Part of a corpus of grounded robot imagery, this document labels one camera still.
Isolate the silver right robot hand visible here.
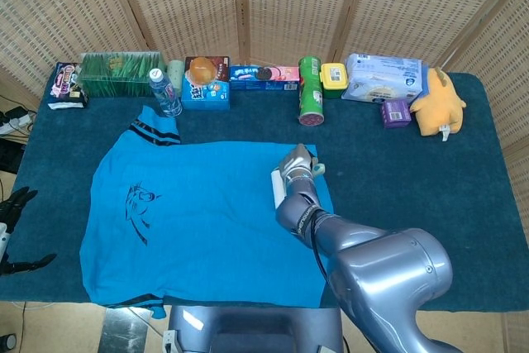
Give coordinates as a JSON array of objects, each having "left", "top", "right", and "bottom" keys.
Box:
[{"left": 275, "top": 143, "right": 322, "bottom": 183}]

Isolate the black and silver left hand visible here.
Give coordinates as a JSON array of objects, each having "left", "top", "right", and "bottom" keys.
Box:
[{"left": 0, "top": 186, "right": 58, "bottom": 278}]

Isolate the pale green lint roller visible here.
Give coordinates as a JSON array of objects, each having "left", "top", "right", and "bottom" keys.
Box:
[{"left": 270, "top": 162, "right": 326, "bottom": 208}]

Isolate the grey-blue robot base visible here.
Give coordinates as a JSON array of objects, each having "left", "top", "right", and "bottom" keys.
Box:
[{"left": 167, "top": 305, "right": 345, "bottom": 353}]

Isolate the blue T-shirt with cat print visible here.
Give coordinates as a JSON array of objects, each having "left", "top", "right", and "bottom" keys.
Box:
[{"left": 79, "top": 105, "right": 336, "bottom": 321}]

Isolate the black equipment case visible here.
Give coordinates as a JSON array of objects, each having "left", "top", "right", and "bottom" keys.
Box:
[{"left": 0, "top": 137, "right": 28, "bottom": 174}]

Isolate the green chips can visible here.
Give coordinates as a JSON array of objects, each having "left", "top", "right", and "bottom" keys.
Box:
[{"left": 298, "top": 55, "right": 326, "bottom": 126}]

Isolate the white power strip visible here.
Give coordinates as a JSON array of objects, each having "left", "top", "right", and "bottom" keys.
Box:
[{"left": 0, "top": 107, "right": 34, "bottom": 136}]

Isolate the blue pink cookie box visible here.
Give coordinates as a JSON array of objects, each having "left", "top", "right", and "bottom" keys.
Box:
[{"left": 228, "top": 64, "right": 301, "bottom": 93}]

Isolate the yellow lidded container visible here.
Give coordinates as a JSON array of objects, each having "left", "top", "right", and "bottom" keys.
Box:
[{"left": 320, "top": 62, "right": 347, "bottom": 100}]

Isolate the small purple box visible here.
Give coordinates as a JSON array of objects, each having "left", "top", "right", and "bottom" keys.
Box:
[{"left": 379, "top": 98, "right": 413, "bottom": 130}]

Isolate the blue box with bun picture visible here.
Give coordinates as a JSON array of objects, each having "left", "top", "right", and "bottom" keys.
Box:
[{"left": 181, "top": 55, "right": 231, "bottom": 112}]

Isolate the white blue wipes pack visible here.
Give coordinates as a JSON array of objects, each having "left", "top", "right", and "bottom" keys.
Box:
[{"left": 341, "top": 53, "right": 429, "bottom": 106}]

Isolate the dark blue table cloth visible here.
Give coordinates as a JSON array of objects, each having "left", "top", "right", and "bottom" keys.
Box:
[{"left": 0, "top": 64, "right": 524, "bottom": 312}]

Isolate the purple pink snack bag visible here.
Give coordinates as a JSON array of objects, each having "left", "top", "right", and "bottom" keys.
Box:
[{"left": 47, "top": 61, "right": 90, "bottom": 111}]

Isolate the clear plastic water bottle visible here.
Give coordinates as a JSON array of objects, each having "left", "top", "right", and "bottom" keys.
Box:
[{"left": 148, "top": 67, "right": 183, "bottom": 117}]

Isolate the pale green roll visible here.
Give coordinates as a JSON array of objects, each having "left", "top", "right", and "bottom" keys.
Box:
[{"left": 166, "top": 59, "right": 185, "bottom": 92}]

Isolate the yellow plush toy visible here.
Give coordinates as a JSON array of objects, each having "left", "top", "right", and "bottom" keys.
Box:
[{"left": 408, "top": 66, "right": 467, "bottom": 142}]

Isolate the woven bamboo folding screen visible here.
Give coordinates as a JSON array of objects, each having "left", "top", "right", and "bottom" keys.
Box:
[{"left": 0, "top": 0, "right": 529, "bottom": 353}]

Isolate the shiny metal floor plate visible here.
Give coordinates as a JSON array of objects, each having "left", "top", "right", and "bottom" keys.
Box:
[{"left": 98, "top": 307, "right": 150, "bottom": 353}]

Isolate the green grass pattern box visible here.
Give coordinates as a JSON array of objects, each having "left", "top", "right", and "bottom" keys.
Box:
[{"left": 78, "top": 50, "right": 166, "bottom": 98}]

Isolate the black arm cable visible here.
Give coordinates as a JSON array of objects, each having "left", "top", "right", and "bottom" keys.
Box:
[{"left": 307, "top": 208, "right": 331, "bottom": 286}]

